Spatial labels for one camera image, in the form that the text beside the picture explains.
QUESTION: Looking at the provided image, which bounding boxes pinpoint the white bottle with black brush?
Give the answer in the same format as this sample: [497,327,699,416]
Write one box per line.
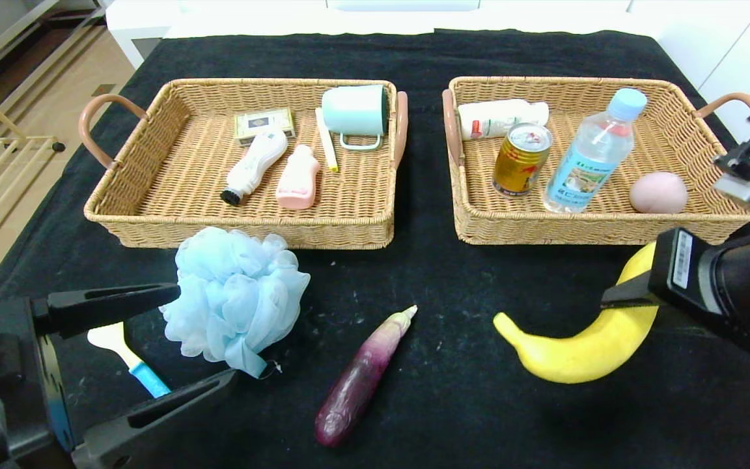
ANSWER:
[219,128,288,208]

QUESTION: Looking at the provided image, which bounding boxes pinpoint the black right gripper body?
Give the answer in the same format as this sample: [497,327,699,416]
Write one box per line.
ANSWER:
[648,227,750,365]

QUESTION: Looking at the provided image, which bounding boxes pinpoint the clear water bottle blue cap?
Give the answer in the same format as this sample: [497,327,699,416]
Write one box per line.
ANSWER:
[543,88,648,214]

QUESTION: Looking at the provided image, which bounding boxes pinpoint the white bottle with red label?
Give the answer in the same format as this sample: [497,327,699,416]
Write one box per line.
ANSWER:
[457,98,550,141]

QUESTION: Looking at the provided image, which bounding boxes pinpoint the pink lotion bottle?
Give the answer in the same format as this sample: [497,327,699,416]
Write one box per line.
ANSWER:
[275,145,321,210]

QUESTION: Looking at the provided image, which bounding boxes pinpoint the black table cloth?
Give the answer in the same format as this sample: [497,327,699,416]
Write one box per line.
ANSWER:
[0,30,750,469]

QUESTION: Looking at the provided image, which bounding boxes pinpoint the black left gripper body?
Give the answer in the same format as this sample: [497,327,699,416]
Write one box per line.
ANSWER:
[0,296,76,469]

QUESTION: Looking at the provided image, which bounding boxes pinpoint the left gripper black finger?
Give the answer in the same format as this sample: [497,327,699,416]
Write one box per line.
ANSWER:
[71,369,240,469]
[31,282,182,339]

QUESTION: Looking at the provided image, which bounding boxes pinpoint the purple eggplant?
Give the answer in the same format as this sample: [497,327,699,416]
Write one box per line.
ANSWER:
[314,305,419,448]

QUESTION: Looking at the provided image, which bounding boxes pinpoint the small printed card box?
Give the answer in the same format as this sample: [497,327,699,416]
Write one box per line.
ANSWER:
[234,107,296,146]

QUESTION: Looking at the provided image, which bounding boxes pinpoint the yellow spoon with blue handle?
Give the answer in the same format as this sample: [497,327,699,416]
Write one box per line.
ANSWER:
[87,322,173,399]

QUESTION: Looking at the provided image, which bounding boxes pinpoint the wicker basket with toiletries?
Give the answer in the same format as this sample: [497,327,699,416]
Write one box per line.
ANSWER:
[79,78,410,251]

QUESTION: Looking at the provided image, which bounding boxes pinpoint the white stick with yellow tip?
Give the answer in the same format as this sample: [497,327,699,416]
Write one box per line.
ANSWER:
[314,108,339,173]

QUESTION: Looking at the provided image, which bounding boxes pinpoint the gold drink can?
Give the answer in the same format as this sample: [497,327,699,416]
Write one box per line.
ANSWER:
[492,122,553,197]

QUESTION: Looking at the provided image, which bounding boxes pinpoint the pale pink egg-shaped fruit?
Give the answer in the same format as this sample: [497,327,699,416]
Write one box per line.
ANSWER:
[629,171,689,214]

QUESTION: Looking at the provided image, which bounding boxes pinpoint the light blue bath pouf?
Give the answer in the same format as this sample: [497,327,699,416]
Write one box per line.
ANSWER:
[159,227,312,380]

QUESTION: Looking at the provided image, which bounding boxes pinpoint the mint green mug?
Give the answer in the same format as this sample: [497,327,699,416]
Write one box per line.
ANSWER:
[321,85,391,152]

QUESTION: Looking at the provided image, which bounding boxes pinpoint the wicker basket with food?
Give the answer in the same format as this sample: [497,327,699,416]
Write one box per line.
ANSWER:
[441,76,750,247]

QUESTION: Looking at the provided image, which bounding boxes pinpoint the yellow banana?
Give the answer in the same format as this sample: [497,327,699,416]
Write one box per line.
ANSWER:
[493,241,661,384]

